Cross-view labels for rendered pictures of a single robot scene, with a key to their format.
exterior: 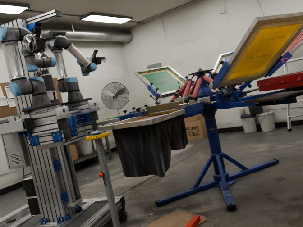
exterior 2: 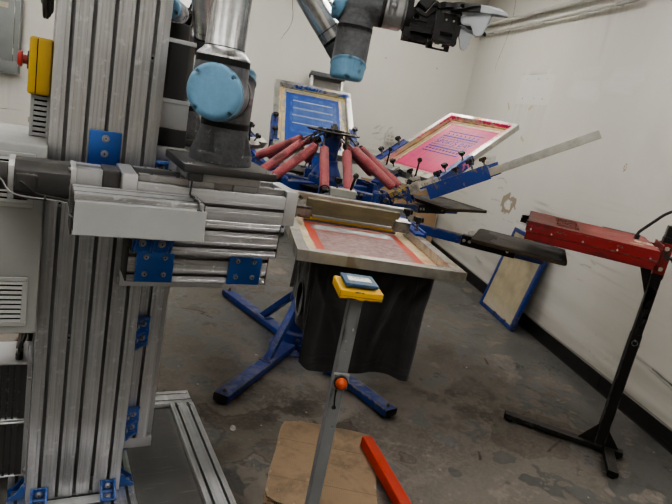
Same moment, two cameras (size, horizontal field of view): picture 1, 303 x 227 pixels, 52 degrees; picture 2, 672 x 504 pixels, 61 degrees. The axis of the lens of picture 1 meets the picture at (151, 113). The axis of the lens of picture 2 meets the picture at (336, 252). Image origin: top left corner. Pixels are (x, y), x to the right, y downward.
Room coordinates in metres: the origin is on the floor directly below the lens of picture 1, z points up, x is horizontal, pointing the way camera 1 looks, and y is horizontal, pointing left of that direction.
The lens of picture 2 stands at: (1.40, 1.72, 1.44)
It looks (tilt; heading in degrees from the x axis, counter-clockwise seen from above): 14 degrees down; 310
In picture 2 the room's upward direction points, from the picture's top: 11 degrees clockwise
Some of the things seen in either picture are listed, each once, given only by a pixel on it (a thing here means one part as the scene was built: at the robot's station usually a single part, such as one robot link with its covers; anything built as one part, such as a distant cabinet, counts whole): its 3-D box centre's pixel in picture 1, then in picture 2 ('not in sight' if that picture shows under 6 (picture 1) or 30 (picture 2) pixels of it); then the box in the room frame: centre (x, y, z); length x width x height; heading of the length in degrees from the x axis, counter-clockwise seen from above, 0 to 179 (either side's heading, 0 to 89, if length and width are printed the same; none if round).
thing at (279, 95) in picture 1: (245, 102); (434, 230); (2.97, -0.90, 0.91); 1.34 x 0.40 x 0.08; 22
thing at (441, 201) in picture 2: (267, 94); (401, 205); (3.50, -1.31, 0.91); 1.34 x 0.40 x 0.08; 82
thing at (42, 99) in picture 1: (40, 99); (222, 141); (2.55, 0.86, 1.31); 0.15 x 0.15 x 0.10
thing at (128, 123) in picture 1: (152, 117); (360, 237); (2.75, 0.00, 0.97); 0.79 x 0.58 x 0.04; 142
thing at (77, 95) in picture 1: (74, 95); (180, 119); (3.02, 0.69, 1.31); 0.15 x 0.15 x 0.10
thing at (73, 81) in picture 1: (71, 83); not in sight; (3.02, 0.69, 1.42); 0.13 x 0.12 x 0.14; 45
